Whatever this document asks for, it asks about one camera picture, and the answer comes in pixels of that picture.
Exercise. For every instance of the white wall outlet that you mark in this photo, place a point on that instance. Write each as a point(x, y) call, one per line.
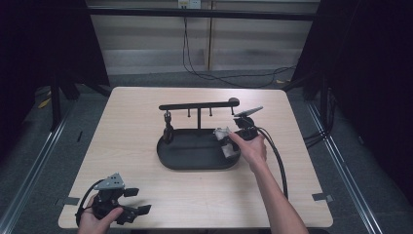
point(189, 3)

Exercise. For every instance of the dark curtain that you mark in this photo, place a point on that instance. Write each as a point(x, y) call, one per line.
point(39, 48)
point(373, 81)

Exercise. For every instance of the black metal stand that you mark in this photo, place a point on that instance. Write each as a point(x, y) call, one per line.
point(56, 104)

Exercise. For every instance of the black horizontal bar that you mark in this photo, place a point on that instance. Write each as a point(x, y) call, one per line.
point(201, 13)

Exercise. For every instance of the person's right hand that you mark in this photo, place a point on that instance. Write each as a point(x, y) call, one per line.
point(251, 151)

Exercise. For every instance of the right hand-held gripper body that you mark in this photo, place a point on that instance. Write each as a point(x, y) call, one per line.
point(246, 125)

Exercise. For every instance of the aluminium floor rail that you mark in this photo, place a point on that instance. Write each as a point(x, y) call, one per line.
point(32, 169)
point(344, 175)

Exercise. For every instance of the black key rack with tray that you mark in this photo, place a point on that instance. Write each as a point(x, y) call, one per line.
point(195, 152)

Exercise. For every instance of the grey tape strip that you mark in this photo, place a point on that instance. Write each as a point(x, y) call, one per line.
point(71, 201)
point(323, 197)

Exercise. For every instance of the grey key pouch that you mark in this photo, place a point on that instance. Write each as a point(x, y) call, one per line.
point(230, 150)

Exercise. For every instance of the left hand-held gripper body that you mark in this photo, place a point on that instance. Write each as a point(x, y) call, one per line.
point(108, 198)

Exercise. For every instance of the person's left hand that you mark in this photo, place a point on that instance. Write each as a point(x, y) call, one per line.
point(95, 224)

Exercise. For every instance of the yellow floor tape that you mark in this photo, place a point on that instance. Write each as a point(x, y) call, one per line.
point(44, 103)

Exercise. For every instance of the black car key fob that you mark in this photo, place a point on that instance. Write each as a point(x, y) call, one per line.
point(168, 128)

